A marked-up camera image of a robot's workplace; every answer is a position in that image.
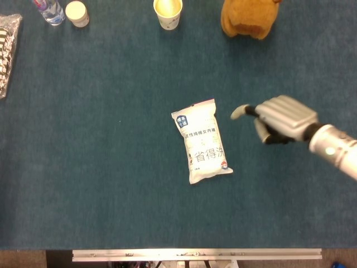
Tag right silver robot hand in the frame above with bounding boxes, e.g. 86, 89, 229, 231
230, 94, 319, 145

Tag white snack bag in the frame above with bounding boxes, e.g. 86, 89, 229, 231
171, 98, 234, 185

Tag brown capybara plush toy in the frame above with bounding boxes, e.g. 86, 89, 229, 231
220, 0, 282, 41

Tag white paper cup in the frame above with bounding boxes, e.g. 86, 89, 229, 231
153, 0, 184, 31

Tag blue-green felt table mat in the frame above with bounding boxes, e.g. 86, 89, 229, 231
0, 0, 357, 251

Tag small white lidded jar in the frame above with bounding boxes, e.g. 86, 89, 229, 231
65, 1, 90, 28

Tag clear plastic water bottle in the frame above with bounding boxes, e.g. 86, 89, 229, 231
32, 0, 66, 26

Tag striped cloth in plastic bag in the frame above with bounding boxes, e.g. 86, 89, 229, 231
0, 13, 23, 100

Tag aluminium profile rail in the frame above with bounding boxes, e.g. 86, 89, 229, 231
71, 248, 322, 262

